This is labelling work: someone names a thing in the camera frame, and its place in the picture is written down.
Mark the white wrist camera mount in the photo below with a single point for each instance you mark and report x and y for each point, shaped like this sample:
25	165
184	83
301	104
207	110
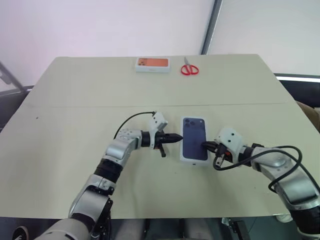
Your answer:
231	138
157	121

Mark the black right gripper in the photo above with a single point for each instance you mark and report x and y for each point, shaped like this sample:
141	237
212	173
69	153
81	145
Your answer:
222	152

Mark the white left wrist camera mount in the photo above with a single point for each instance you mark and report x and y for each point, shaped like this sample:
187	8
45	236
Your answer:
157	121

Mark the brown rounded object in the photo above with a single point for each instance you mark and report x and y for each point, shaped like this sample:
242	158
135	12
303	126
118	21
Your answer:
311	112

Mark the metal table clamp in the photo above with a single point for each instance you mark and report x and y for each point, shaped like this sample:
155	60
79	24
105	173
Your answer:
233	226

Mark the black panel with white strip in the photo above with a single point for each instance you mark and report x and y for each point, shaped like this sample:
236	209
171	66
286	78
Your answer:
297	85

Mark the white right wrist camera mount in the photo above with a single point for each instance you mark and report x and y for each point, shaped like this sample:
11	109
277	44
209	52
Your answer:
231	138

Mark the dark metal pole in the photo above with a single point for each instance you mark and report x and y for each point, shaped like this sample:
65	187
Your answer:
212	27

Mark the grey metal frame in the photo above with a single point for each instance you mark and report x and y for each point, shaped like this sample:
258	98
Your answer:
10	78

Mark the white phone box lid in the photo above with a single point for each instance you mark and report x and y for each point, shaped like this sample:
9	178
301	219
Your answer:
193	140

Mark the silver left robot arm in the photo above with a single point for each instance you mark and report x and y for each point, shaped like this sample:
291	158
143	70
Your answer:
122	147

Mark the phone box with orange print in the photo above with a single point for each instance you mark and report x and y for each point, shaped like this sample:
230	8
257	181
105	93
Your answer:
153	63

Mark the white shoe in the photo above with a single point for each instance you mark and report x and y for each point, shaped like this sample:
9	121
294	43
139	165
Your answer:
284	218

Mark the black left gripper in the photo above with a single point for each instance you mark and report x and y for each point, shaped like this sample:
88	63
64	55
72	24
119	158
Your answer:
160	140

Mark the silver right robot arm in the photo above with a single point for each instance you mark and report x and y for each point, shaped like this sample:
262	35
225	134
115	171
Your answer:
295	180

